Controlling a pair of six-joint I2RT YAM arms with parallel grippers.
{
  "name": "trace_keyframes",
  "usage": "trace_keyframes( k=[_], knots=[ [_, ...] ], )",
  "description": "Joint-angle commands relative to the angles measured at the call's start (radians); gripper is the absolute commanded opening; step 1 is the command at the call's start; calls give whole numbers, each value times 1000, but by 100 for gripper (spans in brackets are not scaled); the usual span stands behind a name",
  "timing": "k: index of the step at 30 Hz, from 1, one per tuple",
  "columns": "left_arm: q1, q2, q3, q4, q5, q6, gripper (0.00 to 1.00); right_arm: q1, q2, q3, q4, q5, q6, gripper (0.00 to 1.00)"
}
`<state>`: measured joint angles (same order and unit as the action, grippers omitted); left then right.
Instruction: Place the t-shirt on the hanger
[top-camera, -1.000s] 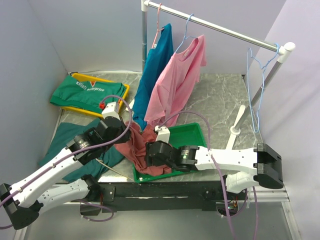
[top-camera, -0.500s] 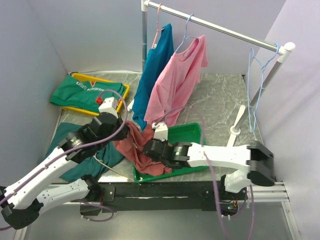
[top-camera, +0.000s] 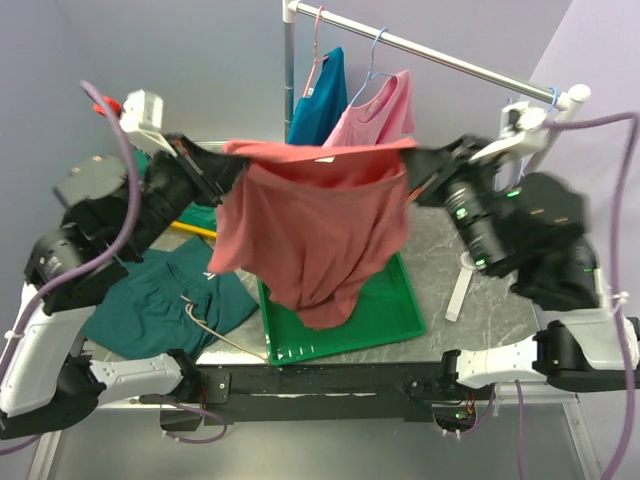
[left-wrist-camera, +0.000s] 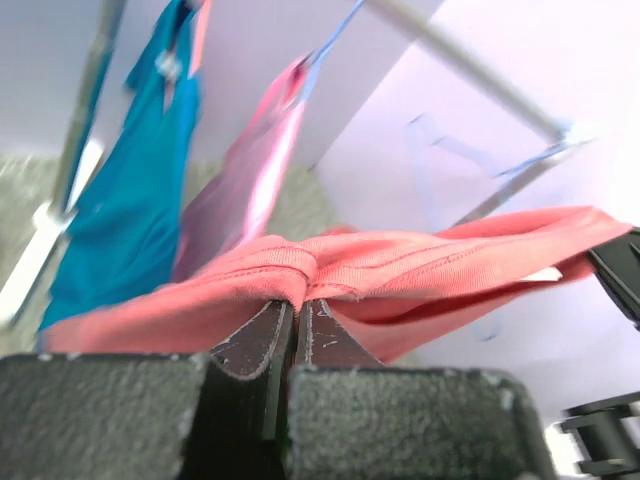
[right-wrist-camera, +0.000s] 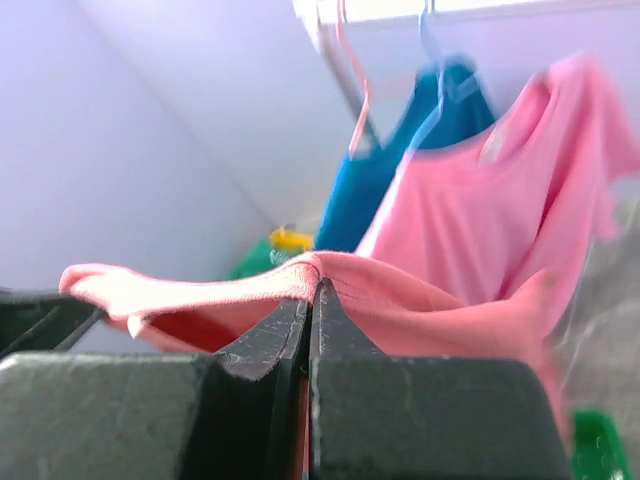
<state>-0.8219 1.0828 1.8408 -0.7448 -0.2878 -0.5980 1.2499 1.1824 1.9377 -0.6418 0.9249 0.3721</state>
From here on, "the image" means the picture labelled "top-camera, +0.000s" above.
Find yellow plastic tray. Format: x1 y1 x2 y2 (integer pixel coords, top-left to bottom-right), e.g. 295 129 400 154
170 221 217 240

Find pink wire hanger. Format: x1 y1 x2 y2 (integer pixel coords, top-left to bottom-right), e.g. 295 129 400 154
302 6 324 98

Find dark teal shorts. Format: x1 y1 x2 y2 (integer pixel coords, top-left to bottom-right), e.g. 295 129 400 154
82 237 258 360

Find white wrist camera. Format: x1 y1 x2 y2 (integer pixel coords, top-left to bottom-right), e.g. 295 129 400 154
469 101 548 164
103 90 174 155

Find green printed t shirt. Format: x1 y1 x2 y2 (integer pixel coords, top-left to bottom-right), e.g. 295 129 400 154
134 150 217 231

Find salmon red t shirt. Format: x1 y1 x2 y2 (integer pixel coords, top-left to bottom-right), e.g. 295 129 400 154
208 139 415 329

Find pink hanging t shirt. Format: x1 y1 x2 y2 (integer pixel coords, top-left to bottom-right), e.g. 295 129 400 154
323 70 415 147

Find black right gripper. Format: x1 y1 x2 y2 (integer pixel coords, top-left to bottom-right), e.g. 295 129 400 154
393 129 499 272

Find green plastic tray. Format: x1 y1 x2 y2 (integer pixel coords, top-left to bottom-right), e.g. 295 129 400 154
257 254 426 366

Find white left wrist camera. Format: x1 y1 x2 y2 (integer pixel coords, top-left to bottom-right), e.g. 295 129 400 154
103 90 174 155

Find light blue wire hanger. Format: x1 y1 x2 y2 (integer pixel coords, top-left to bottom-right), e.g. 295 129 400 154
499 87 560 185

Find teal blue hanging shirt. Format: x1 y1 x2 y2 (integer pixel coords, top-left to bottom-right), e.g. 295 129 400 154
286 47 348 146

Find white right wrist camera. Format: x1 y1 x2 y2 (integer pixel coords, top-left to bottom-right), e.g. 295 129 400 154
469 101 548 164

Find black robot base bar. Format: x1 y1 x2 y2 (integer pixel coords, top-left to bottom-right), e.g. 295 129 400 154
167 362 491 423

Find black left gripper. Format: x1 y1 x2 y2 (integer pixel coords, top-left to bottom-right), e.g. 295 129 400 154
118 129 250 257

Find white metal clothes rack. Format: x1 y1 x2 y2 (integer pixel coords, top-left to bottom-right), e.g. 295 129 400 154
281 0 592 324

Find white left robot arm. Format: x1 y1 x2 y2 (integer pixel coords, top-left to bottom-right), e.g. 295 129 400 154
1 135 249 442

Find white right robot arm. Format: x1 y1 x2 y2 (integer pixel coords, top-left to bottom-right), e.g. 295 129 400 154
402 134 639 399

